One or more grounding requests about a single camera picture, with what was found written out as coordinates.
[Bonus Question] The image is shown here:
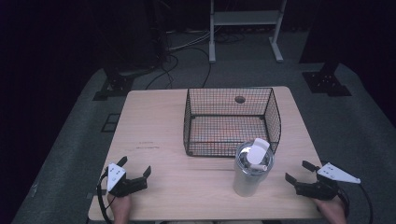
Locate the clear tumbler with white lid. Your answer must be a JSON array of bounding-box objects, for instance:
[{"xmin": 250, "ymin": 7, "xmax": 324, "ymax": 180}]
[{"xmin": 232, "ymin": 137, "xmax": 276, "ymax": 198}]

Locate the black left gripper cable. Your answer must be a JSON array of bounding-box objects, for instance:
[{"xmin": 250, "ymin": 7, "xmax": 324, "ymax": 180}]
[{"xmin": 95, "ymin": 172, "xmax": 114, "ymax": 224}]

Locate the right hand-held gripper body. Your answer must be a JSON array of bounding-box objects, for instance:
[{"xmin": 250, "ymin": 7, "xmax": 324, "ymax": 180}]
[{"xmin": 294, "ymin": 161, "xmax": 362, "ymax": 201}]

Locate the black wire basket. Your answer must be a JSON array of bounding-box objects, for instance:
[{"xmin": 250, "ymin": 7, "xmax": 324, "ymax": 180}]
[{"xmin": 182, "ymin": 87, "xmax": 282, "ymax": 158}]

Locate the person's right hand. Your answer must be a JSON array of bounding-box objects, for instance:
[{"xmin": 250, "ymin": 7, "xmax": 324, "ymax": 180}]
[{"xmin": 313, "ymin": 194, "xmax": 347, "ymax": 224}]

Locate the white metal stand frame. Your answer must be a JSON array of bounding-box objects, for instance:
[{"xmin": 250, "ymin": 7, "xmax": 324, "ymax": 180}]
[{"xmin": 208, "ymin": 0, "xmax": 288, "ymax": 64}]

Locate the person's left hand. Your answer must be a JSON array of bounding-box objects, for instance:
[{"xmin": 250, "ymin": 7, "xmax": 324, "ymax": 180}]
[{"xmin": 106, "ymin": 193, "xmax": 133, "ymax": 224}]

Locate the black floor cable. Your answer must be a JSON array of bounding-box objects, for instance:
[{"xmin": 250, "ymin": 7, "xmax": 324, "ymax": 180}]
[{"xmin": 144, "ymin": 46, "xmax": 213, "ymax": 91}]

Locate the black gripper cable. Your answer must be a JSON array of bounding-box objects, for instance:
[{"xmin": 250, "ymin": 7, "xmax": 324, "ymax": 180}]
[
  {"xmin": 95, "ymin": 172, "xmax": 114, "ymax": 224},
  {"xmin": 337, "ymin": 182, "xmax": 375, "ymax": 224}
]

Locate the white floor cable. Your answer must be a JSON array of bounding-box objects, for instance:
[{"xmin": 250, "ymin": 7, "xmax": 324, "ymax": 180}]
[{"xmin": 166, "ymin": 29, "xmax": 216, "ymax": 52}]

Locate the black stand base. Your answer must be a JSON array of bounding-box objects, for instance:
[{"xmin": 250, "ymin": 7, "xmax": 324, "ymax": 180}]
[
  {"xmin": 92, "ymin": 66, "xmax": 135, "ymax": 102},
  {"xmin": 301, "ymin": 62, "xmax": 353, "ymax": 98}
]

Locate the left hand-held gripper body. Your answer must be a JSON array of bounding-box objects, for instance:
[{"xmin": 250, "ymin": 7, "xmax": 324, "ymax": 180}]
[{"xmin": 105, "ymin": 163, "xmax": 149, "ymax": 198}]

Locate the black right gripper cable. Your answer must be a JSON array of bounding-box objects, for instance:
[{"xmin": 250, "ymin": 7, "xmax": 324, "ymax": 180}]
[{"xmin": 337, "ymin": 182, "xmax": 375, "ymax": 224}]

